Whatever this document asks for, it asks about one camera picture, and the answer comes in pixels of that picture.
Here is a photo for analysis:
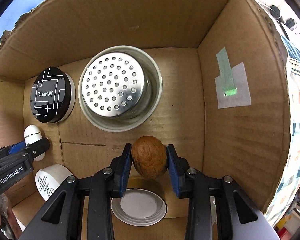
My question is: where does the white earbud case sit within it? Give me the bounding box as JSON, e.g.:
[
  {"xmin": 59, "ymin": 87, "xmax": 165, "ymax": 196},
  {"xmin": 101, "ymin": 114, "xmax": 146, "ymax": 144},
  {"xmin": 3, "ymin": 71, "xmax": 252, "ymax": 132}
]
[{"xmin": 24, "ymin": 125, "xmax": 43, "ymax": 146}]

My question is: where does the plaid tablecloth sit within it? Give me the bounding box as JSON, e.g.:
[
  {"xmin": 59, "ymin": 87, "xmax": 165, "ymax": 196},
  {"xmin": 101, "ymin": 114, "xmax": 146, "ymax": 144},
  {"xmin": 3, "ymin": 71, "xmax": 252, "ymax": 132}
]
[{"xmin": 264, "ymin": 36, "xmax": 300, "ymax": 226}]

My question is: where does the small barbell on floor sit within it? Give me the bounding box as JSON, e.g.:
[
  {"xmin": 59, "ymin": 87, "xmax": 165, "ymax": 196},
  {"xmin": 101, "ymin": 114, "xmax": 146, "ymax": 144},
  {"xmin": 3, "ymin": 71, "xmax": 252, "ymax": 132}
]
[{"xmin": 256, "ymin": 0, "xmax": 296, "ymax": 31}]

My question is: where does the blue folded mat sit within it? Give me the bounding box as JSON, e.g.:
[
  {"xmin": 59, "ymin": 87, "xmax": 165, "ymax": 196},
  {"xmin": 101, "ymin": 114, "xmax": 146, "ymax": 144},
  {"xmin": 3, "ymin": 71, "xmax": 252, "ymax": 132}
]
[{"xmin": 0, "ymin": 0, "xmax": 45, "ymax": 38}]

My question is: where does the brown walnut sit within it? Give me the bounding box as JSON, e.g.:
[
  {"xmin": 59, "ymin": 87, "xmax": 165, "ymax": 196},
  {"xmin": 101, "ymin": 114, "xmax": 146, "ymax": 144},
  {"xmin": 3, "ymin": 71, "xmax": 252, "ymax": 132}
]
[{"xmin": 131, "ymin": 136, "xmax": 167, "ymax": 179}]

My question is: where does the metal perforated strainer jar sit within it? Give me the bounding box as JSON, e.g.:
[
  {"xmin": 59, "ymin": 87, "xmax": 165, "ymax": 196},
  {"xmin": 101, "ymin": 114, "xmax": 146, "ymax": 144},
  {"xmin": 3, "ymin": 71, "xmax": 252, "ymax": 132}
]
[{"xmin": 78, "ymin": 46, "xmax": 163, "ymax": 132}]

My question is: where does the white round labelled jar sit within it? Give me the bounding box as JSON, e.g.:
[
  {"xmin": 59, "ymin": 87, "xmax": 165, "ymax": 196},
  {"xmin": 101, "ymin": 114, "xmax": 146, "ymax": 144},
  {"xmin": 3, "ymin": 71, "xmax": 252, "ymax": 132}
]
[{"xmin": 35, "ymin": 164, "xmax": 73, "ymax": 201}]

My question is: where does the black round ME tin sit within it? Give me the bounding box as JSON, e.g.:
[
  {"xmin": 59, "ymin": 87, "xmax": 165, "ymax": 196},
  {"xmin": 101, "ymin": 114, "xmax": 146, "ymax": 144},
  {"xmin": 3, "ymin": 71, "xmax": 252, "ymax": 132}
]
[{"xmin": 30, "ymin": 67, "xmax": 76, "ymax": 124}]

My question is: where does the open cardboard box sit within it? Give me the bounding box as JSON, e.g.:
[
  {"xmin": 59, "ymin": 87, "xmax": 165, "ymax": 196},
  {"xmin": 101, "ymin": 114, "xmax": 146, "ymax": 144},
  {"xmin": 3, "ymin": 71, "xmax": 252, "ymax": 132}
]
[{"xmin": 0, "ymin": 0, "xmax": 290, "ymax": 239}]

